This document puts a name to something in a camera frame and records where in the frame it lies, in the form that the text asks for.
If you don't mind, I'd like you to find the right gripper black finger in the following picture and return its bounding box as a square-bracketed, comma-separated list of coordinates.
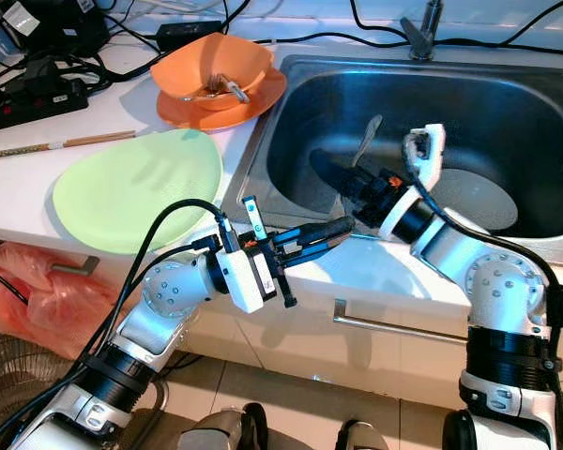
[310, 148, 362, 196]

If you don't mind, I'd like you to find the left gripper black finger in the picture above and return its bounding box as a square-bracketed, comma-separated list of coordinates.
[289, 242, 341, 269]
[277, 214, 358, 249]

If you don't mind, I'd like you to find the white bowl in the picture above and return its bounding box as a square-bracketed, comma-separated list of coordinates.
[436, 167, 522, 235]

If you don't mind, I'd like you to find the green plate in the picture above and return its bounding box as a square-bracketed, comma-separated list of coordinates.
[52, 128, 223, 254]

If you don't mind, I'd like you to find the white kitchen cabinet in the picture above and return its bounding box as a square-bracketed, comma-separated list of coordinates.
[0, 220, 563, 418]

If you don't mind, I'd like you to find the stainless steel sink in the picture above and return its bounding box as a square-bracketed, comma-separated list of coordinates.
[230, 54, 563, 243]

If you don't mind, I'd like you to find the metal spoon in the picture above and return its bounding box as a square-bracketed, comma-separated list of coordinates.
[205, 75, 252, 104]

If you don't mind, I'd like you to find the orange bowl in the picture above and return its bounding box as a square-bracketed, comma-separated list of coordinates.
[150, 31, 275, 102]

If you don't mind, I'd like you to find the orange plate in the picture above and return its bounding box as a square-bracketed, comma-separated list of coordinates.
[155, 67, 289, 130]

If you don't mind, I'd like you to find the metal faucet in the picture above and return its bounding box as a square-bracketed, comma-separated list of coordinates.
[402, 0, 447, 62]

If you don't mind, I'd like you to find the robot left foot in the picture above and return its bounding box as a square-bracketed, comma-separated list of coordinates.
[188, 403, 268, 450]

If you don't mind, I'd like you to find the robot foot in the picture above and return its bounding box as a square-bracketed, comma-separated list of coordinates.
[188, 403, 268, 450]
[336, 420, 390, 450]

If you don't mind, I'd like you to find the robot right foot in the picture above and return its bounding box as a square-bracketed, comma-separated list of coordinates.
[336, 420, 390, 450]

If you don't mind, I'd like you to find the black power adapter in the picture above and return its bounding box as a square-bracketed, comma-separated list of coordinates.
[155, 21, 226, 53]

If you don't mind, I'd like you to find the red plastic bag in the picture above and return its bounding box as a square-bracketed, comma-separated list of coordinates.
[0, 244, 118, 362]

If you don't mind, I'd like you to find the black charger block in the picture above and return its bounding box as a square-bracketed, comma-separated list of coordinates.
[0, 0, 104, 53]

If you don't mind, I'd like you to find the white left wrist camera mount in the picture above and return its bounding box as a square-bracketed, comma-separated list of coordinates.
[219, 246, 284, 315]

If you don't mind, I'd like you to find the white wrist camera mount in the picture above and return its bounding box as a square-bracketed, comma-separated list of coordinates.
[377, 124, 451, 240]
[219, 246, 284, 315]

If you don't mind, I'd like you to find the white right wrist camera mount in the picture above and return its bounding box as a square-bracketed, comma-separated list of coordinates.
[377, 124, 451, 240]

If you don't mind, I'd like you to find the long metal drawer handle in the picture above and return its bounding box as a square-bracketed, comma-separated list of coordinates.
[333, 300, 470, 348]

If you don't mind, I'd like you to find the short metal drawer handle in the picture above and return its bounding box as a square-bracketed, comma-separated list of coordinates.
[0, 239, 99, 278]

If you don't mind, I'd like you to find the wire floor fan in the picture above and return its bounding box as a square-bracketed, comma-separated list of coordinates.
[0, 333, 170, 450]

